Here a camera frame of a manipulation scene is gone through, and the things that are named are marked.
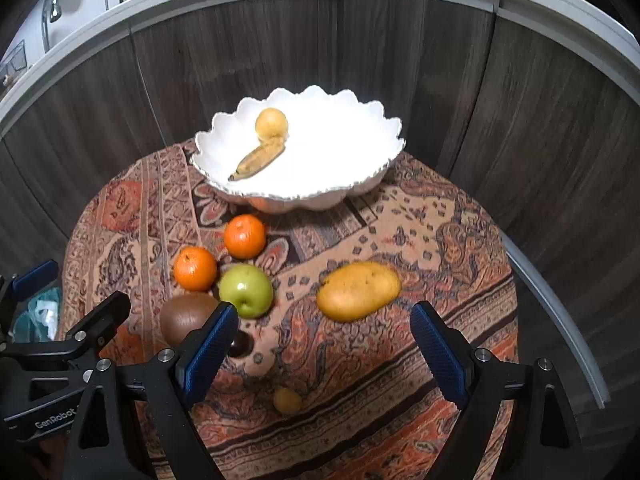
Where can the small dark fruit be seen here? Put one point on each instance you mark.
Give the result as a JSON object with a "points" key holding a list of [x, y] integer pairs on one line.
{"points": [[241, 345]]}

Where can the yellow mango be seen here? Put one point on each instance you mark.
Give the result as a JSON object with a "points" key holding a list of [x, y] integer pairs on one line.
{"points": [[359, 291]]}

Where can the white scalloped bowl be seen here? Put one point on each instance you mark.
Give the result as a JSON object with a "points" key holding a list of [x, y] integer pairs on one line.
{"points": [[330, 160]]}

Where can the patterned paisley tablecloth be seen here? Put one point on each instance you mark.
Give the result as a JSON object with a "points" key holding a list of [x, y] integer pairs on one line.
{"points": [[350, 385]]}

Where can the chrome faucet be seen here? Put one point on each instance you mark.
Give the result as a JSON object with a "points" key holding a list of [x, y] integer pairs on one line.
{"points": [[51, 10]]}

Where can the dark wood cabinet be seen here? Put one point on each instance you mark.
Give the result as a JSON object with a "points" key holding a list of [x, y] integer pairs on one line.
{"points": [[450, 75]]}

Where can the orange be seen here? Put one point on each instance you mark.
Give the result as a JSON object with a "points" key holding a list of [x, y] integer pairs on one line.
{"points": [[195, 268], [244, 236]]}

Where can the pale curved trim strip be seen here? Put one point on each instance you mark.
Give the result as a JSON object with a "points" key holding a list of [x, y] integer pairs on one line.
{"points": [[565, 320]]}

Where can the green apple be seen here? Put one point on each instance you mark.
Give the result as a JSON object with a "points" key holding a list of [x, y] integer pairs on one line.
{"points": [[246, 290]]}

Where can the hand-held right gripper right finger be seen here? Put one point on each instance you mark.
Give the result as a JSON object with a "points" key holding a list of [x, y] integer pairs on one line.
{"points": [[437, 355]]}

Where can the teal plastic bag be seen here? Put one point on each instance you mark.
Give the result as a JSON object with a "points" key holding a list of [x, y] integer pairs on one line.
{"points": [[37, 317]]}

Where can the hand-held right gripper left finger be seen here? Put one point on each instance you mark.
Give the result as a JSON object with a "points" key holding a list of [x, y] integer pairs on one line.
{"points": [[212, 347]]}

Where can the round yellow fruit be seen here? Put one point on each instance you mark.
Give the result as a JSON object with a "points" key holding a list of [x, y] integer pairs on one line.
{"points": [[271, 124]]}

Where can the brown kiwi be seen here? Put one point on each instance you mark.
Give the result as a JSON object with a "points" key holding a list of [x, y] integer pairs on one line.
{"points": [[182, 317]]}

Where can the small spotted banana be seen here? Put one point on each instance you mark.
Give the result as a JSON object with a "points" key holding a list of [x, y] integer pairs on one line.
{"points": [[257, 161]]}

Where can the small yellow fruit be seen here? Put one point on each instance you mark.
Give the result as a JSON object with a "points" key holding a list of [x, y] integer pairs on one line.
{"points": [[287, 400]]}

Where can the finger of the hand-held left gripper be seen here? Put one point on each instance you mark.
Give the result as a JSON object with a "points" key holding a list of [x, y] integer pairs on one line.
{"points": [[36, 274], [102, 317]]}

